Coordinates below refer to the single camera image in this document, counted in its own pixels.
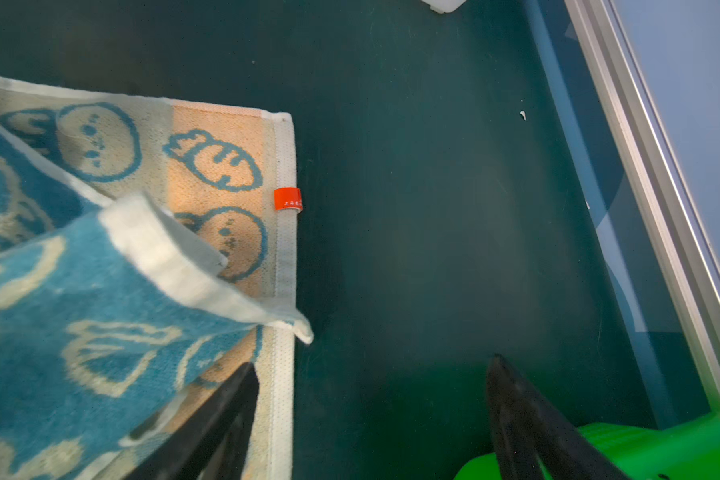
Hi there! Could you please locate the teal patterned towel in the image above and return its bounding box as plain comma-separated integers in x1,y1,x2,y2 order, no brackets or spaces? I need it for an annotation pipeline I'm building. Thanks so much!
0,77,314,479

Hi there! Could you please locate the white perforated plastic basket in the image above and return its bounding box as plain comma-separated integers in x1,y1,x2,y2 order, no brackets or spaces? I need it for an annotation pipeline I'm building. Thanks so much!
422,0,466,14

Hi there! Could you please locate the green perforated plastic basket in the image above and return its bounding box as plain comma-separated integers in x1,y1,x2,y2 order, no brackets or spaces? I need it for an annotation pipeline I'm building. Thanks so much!
457,412,720,479

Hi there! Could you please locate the aluminium back frame rail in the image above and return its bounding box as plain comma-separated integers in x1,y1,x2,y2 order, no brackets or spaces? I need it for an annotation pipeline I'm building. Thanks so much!
566,1,720,410

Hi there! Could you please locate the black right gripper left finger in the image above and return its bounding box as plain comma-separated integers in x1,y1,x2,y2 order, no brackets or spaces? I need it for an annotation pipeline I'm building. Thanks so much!
127,362,259,479

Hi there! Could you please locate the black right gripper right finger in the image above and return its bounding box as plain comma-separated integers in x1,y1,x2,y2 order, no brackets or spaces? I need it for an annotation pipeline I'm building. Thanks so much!
486,355,627,479

